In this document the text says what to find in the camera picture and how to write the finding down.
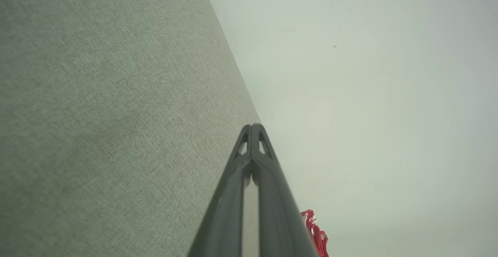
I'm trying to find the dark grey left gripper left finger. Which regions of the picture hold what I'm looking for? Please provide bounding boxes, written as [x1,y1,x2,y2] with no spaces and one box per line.
[187,124,253,257]

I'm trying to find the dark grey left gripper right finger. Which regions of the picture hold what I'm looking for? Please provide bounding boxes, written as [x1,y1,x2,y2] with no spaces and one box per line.
[251,123,319,257]

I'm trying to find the red white sports jersey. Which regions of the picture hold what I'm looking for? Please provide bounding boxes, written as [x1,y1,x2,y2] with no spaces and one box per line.
[300,210,330,257]

